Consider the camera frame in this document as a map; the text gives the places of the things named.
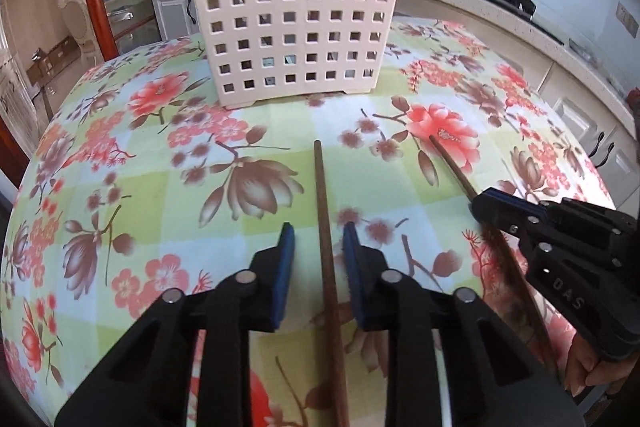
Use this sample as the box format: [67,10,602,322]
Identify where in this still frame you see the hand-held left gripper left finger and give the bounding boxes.
[55,223,296,427]

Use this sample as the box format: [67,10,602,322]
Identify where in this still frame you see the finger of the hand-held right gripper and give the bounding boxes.
[525,243,640,361]
[472,189,640,269]

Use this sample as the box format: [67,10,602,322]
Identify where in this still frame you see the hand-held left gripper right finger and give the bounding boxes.
[342,223,583,427]

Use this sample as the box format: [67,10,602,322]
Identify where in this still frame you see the brown wooden chopstick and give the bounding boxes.
[429,134,560,380]
[312,140,351,427]

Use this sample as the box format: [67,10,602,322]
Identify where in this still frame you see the beige perforated plastic utensil basket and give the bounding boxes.
[181,0,403,110]

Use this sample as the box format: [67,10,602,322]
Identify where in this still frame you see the person's right hand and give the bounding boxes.
[564,336,640,401]

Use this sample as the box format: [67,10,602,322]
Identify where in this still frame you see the white counter base cabinets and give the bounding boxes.
[534,56,640,208]

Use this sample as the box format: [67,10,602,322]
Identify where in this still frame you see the floral checked tablecloth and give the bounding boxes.
[0,19,627,427]

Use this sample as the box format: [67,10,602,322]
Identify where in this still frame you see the white double-door cabinet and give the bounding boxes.
[144,0,202,44]

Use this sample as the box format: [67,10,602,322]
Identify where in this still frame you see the cardboard boxes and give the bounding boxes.
[27,35,76,84]

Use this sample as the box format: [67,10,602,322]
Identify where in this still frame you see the ornate cream chair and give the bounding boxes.
[56,0,101,60]

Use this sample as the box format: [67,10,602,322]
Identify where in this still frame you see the grey wall outlet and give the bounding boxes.
[614,1,639,36]

